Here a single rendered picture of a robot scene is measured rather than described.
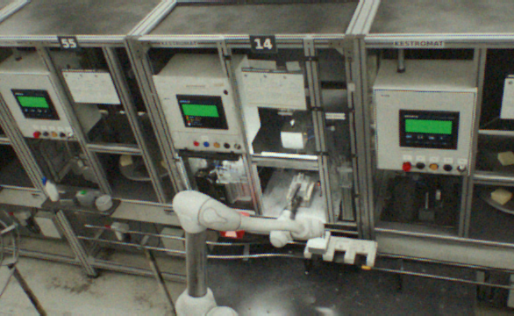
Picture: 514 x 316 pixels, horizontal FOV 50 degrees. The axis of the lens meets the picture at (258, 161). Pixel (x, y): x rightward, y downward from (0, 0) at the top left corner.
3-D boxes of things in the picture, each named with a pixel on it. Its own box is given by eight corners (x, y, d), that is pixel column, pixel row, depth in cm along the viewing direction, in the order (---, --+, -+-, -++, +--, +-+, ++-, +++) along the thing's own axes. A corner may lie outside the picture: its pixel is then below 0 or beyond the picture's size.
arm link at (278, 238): (280, 230, 302) (301, 228, 295) (271, 251, 291) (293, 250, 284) (272, 216, 296) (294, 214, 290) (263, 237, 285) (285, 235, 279)
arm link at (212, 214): (245, 211, 250) (223, 201, 257) (222, 205, 235) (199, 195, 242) (235, 238, 250) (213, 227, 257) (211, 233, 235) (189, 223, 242)
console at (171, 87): (173, 151, 302) (149, 79, 274) (194, 121, 323) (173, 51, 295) (243, 157, 288) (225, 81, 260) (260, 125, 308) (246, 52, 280)
